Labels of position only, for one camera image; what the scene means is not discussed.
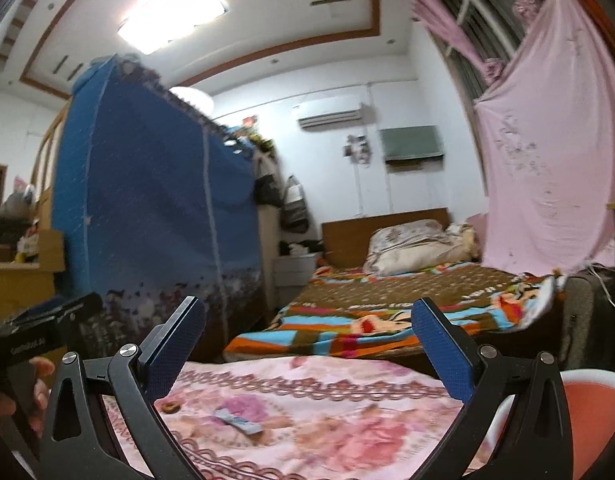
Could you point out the floral pillow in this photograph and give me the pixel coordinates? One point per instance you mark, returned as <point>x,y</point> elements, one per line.
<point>404,235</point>

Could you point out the wooden bed headboard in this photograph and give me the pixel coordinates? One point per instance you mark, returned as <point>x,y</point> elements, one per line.
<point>346,242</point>

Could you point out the red plastic trash bucket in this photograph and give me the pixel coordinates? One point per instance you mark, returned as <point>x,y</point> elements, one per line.
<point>580,447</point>

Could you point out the white wall air conditioner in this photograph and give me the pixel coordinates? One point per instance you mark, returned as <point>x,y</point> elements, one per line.
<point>317,115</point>

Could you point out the pink floral table cloth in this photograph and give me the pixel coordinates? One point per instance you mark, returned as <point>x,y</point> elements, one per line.
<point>323,418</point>

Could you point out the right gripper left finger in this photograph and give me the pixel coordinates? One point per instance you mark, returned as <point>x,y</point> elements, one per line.
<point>79,442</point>

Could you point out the white bedside drawer cabinet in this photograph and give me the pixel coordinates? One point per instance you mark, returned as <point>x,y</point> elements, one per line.
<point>291,274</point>

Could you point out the blue white wrapper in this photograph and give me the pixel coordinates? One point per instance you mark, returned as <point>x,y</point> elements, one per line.
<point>245,426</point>

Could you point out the small brown round core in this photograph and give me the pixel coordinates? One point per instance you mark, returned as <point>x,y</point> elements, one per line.
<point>168,406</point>

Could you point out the colourful striped bed blanket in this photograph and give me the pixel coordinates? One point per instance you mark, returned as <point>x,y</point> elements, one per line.
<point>350,314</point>

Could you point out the white grey hanging bag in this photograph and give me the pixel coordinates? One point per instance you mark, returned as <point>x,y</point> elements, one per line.
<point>294,216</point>

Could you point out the dark mesh fan heater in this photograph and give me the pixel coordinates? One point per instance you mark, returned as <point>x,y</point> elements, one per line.
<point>588,329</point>

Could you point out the window with bars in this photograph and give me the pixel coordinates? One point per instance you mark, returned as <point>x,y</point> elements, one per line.
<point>487,20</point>

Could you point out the ceiling light panel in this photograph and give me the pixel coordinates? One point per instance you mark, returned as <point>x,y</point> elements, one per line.
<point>152,25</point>

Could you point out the person's left hand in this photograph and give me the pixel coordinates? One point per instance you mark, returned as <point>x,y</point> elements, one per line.
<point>41,393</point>

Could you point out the blue fabric wardrobe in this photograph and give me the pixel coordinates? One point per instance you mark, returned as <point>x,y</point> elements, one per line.
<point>154,207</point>

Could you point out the pink left curtain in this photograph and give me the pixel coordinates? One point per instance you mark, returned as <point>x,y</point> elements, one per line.
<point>437,19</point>

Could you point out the black hanging bag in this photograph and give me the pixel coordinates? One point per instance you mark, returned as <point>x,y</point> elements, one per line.
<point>266,191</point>

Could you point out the cream pillow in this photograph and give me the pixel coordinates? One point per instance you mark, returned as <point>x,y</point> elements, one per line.
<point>460,244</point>

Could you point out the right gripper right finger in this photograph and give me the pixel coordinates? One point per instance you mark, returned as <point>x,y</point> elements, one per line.
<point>481,378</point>

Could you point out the pink hanging sheet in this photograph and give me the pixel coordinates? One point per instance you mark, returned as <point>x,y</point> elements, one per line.
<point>547,130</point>

